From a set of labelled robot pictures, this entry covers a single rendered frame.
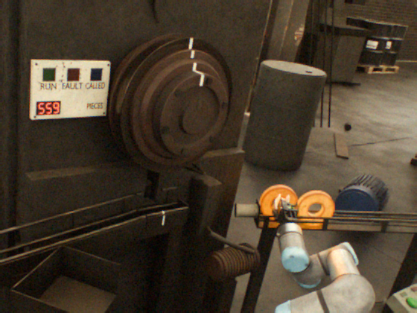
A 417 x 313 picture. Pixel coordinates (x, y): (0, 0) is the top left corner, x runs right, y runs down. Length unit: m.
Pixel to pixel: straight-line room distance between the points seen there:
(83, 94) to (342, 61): 8.18
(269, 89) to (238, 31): 2.43
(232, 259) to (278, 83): 2.56
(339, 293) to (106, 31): 1.04
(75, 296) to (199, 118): 0.69
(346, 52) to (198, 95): 8.05
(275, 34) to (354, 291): 4.96
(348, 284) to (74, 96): 0.98
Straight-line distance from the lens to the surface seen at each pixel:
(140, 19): 1.69
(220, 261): 1.98
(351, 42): 9.61
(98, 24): 1.61
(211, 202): 1.95
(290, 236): 1.83
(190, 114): 1.58
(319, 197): 2.09
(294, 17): 5.88
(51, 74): 1.55
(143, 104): 1.55
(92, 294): 1.54
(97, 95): 1.64
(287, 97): 4.33
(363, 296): 1.36
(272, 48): 6.10
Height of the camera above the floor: 1.55
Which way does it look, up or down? 25 degrees down
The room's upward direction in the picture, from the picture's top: 9 degrees clockwise
